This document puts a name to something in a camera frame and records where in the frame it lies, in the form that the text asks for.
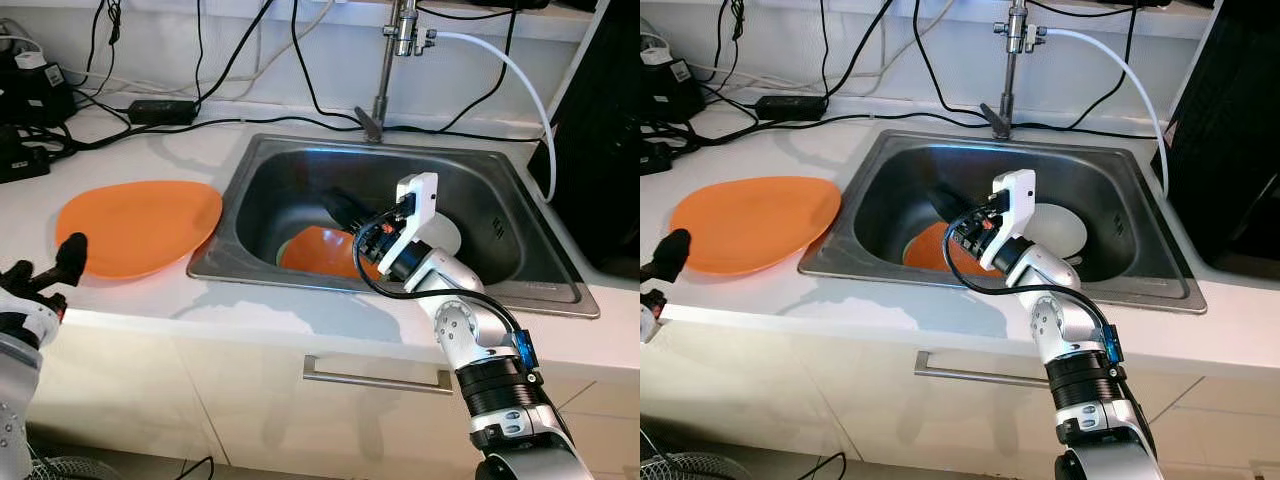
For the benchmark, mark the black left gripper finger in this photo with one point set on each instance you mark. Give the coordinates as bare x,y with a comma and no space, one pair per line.
72,258
672,255

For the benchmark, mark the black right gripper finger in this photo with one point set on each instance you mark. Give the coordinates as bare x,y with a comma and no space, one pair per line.
950,203
348,208

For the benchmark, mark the orange bowl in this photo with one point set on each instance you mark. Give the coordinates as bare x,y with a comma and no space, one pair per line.
320,255
930,250

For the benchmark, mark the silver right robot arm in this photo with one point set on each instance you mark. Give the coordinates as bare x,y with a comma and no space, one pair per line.
490,350
1075,340

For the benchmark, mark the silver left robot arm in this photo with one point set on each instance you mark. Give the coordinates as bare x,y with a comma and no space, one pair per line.
15,400

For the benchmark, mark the stainless steel sink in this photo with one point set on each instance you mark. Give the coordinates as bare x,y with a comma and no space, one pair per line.
900,170
280,180

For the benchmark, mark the white plate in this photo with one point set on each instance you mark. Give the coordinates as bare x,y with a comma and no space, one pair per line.
1062,230
445,235

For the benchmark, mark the orange plate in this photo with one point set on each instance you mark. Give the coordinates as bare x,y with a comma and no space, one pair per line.
140,225
755,220

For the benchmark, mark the black power strip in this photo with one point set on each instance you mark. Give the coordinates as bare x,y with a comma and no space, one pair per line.
654,158
22,166

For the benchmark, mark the large black appliance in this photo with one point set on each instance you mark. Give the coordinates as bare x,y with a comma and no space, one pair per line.
600,140
1225,130

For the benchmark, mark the black labelled charger box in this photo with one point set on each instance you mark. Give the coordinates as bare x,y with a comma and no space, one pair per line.
35,95
670,90

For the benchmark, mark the chrome faucet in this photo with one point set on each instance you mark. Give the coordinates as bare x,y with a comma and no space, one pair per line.
1020,30
405,35

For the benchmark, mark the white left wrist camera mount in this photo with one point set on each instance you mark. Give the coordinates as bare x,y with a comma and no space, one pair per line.
25,328

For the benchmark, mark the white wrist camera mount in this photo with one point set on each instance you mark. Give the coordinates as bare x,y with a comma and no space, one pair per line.
25,328
415,210
1012,210

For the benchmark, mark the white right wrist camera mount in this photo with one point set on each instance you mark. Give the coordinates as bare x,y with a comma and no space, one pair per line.
415,210
1012,210

